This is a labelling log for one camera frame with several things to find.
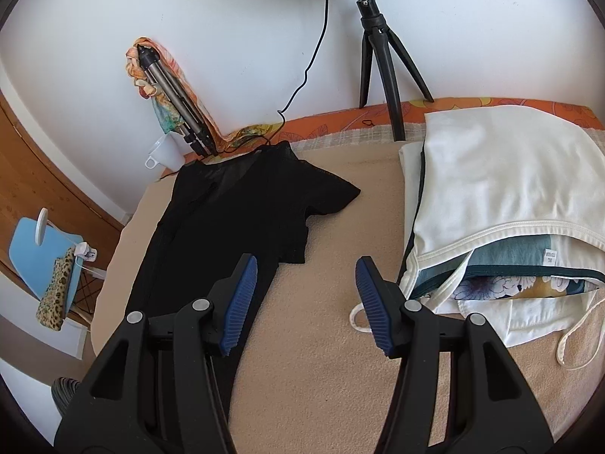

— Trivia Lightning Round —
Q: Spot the wooden wardrobe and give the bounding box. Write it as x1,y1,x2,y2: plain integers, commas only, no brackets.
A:
0,90,128,270

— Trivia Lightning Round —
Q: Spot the orange patterned bedsheet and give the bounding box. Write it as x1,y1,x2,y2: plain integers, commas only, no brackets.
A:
182,97,605,164

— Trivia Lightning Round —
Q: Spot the black mini tripod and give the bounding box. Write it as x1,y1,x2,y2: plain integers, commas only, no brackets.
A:
343,0,434,141

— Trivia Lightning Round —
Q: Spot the beige blanket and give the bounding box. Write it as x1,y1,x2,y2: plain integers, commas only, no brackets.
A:
90,123,605,454

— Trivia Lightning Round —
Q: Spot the striped slipper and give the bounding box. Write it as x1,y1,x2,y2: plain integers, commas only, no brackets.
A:
51,377,84,417

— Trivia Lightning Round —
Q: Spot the cream white top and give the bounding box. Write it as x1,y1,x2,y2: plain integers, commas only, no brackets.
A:
398,105,605,301

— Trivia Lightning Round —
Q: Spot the black t-shirt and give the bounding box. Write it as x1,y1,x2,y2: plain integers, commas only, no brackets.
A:
125,141,362,436

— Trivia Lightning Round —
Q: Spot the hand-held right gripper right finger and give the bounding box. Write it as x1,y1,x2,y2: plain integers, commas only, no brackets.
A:
354,255,554,454

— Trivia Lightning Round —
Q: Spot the light blue chair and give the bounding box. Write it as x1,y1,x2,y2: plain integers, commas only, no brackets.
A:
9,218,107,327

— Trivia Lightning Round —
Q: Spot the white strap camisole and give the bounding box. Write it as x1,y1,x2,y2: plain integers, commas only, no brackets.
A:
350,289,605,370

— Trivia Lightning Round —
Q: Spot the teal garment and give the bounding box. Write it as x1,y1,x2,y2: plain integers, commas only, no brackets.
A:
465,235,605,290

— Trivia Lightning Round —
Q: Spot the floral print garment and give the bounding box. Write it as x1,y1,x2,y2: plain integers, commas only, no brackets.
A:
455,275,602,302

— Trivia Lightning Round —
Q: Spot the white cup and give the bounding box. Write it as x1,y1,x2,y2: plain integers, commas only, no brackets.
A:
144,133,185,171

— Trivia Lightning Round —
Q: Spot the folded grey tripod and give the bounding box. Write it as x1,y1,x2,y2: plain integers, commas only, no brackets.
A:
135,45,220,157

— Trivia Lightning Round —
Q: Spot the black ring light cable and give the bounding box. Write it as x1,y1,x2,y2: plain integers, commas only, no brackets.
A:
222,0,330,154

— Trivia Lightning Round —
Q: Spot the colourful floral cloth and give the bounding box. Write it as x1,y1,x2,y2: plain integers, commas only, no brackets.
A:
125,35,284,154

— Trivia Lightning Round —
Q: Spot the leopard print pouch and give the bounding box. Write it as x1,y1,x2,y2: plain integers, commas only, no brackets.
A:
37,248,76,331

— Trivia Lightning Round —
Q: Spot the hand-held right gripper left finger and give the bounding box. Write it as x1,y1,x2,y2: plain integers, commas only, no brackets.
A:
54,254,258,454

